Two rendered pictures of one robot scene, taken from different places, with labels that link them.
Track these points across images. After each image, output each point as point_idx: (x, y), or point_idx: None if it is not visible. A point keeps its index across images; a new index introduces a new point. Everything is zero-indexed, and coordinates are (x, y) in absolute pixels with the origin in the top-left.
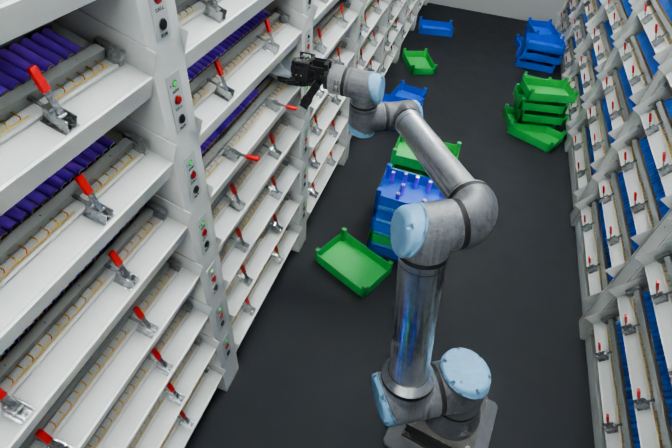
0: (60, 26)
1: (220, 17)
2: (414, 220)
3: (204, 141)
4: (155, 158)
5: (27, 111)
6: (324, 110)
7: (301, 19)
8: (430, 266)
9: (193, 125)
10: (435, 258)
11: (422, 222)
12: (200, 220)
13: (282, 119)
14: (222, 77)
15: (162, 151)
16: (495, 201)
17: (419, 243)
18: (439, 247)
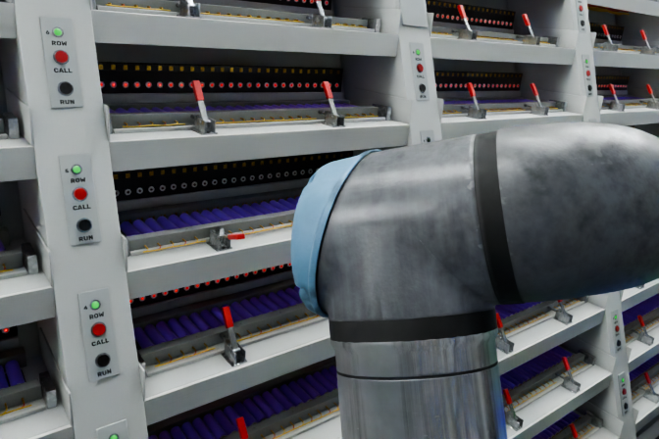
0: None
1: (187, 9)
2: (326, 167)
3: (191, 222)
4: (18, 141)
5: None
6: (533, 324)
7: (405, 107)
8: (375, 323)
9: (96, 117)
10: (384, 287)
11: (342, 166)
12: (90, 295)
13: None
14: (200, 103)
15: (26, 129)
16: (654, 141)
17: (319, 219)
18: (389, 239)
